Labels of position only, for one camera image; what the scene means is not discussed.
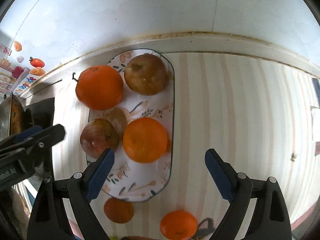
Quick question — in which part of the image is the red apple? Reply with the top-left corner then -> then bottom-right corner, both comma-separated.
80,118 -> 119,159
124,54 -> 168,95

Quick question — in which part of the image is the small orange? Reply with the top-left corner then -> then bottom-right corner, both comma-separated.
104,198 -> 135,224

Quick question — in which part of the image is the orange with stem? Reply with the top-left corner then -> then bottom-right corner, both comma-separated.
72,65 -> 124,111

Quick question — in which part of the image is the steel wok pan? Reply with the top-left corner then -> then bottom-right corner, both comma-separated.
0,93 -> 24,140

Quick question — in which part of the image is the floral oval plate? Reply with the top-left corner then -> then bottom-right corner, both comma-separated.
88,48 -> 175,203

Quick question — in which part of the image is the striped cat table mat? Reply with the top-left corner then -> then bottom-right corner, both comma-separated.
50,52 -> 319,239

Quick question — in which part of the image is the fruit wall sticker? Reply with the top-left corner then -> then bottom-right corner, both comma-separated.
1,34 -> 46,96

